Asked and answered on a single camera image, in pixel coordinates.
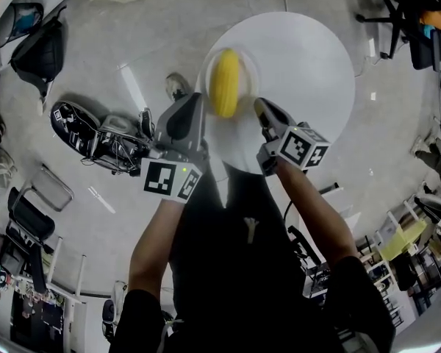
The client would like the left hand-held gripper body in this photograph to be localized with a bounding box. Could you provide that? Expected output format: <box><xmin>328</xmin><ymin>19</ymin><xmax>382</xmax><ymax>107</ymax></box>
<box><xmin>141</xmin><ymin>92</ymin><xmax>209</xmax><ymax>202</ymax></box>

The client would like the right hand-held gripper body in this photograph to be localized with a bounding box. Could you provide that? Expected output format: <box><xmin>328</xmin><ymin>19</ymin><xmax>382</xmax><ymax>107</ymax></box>
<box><xmin>255</xmin><ymin>99</ymin><xmax>331</xmax><ymax>178</ymax></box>

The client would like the white round plate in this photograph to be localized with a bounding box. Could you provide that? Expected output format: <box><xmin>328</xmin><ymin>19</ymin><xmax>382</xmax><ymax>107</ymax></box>
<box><xmin>200</xmin><ymin>48</ymin><xmax>260</xmax><ymax>121</ymax></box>

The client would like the yellow corn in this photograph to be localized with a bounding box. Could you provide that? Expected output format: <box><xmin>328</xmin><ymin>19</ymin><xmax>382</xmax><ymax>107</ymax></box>
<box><xmin>209</xmin><ymin>49</ymin><xmax>240</xmax><ymax>119</ymax></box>

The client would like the person's right forearm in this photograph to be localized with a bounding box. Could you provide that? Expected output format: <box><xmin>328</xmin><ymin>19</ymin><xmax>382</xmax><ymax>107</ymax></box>
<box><xmin>277</xmin><ymin>160</ymin><xmax>359</xmax><ymax>271</ymax></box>

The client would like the person's left forearm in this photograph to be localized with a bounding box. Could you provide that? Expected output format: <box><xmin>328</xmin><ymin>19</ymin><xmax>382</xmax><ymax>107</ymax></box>
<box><xmin>127</xmin><ymin>196</ymin><xmax>183</xmax><ymax>297</ymax></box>

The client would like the round white table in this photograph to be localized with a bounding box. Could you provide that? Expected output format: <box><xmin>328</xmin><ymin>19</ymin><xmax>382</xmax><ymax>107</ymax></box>
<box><xmin>201</xmin><ymin>11</ymin><xmax>356</xmax><ymax>176</ymax></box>

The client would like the white marble board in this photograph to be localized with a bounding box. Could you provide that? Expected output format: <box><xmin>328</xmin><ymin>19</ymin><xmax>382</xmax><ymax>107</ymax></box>
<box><xmin>318</xmin><ymin>182</ymin><xmax>361</xmax><ymax>220</ymax></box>

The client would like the person's grey shoe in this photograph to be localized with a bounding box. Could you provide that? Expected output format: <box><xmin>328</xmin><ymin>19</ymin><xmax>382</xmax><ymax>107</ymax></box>
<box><xmin>165</xmin><ymin>72</ymin><xmax>190</xmax><ymax>101</ymax></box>

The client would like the black sticker-covered case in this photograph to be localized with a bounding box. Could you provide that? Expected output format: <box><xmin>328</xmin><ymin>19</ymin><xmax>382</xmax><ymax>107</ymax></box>
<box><xmin>51</xmin><ymin>101</ymin><xmax>100</xmax><ymax>157</ymax></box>

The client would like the person's black clothing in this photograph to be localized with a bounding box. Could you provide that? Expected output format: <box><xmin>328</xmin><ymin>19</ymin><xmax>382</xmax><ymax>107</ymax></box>
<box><xmin>110</xmin><ymin>149</ymin><xmax>396</xmax><ymax>353</ymax></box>

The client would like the yellow-green board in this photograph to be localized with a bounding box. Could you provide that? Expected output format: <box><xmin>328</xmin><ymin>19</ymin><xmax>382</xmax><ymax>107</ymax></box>
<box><xmin>378</xmin><ymin>218</ymin><xmax>427</xmax><ymax>263</ymax></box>

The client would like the black office chair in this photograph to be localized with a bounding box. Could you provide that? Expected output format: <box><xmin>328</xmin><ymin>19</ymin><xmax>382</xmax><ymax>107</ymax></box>
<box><xmin>355</xmin><ymin>0</ymin><xmax>441</xmax><ymax>73</ymax></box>

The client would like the white storage rack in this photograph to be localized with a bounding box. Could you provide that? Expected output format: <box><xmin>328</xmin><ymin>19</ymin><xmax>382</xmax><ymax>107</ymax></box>
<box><xmin>352</xmin><ymin>189</ymin><xmax>441</xmax><ymax>319</ymax></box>

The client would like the black backpack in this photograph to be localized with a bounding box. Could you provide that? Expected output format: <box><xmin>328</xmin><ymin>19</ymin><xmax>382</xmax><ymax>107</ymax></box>
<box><xmin>10</xmin><ymin>6</ymin><xmax>68</xmax><ymax>106</ymax></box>

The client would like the orange cushion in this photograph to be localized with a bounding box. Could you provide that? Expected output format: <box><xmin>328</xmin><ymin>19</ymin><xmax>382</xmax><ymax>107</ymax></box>
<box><xmin>419</xmin><ymin>10</ymin><xmax>441</xmax><ymax>29</ymax></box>

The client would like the black mesh wastebasket with teal bag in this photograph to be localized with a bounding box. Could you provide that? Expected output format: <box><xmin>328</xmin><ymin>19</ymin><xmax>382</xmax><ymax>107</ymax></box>
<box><xmin>0</xmin><ymin>1</ymin><xmax>45</xmax><ymax>49</ymax></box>

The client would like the grey device with tangled cables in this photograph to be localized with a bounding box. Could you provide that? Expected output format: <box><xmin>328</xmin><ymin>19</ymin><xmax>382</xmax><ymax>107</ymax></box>
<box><xmin>82</xmin><ymin>108</ymin><xmax>157</xmax><ymax>176</ymax></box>

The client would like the black metal frame chair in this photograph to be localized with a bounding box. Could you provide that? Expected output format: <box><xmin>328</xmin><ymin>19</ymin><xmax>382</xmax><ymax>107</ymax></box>
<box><xmin>5</xmin><ymin>163</ymin><xmax>74</xmax><ymax>249</ymax></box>

